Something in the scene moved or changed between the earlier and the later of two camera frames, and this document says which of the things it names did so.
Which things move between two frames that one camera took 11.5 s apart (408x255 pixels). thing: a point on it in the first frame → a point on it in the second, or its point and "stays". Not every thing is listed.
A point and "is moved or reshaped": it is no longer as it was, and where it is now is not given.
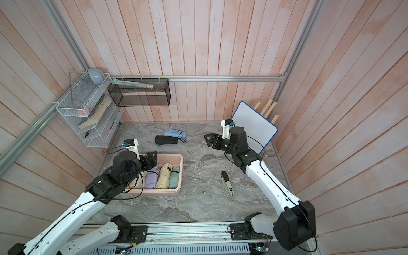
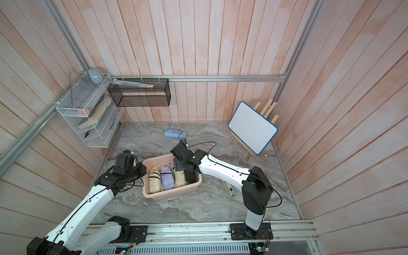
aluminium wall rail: x=257 y=77 stays
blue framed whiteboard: x=259 y=130 stays
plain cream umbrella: x=139 y=182 → x=155 y=183
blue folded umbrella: x=175 y=133 stays
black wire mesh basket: x=126 y=95 stays
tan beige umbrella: x=163 y=179 → x=180 y=179
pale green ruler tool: x=115 y=81 stays
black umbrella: x=163 y=139 → x=191 y=177
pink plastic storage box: x=175 y=160 is moved or reshaped
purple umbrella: x=152 y=177 → x=167 y=177
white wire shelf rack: x=92 y=110 stays
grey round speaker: x=96 y=75 stays
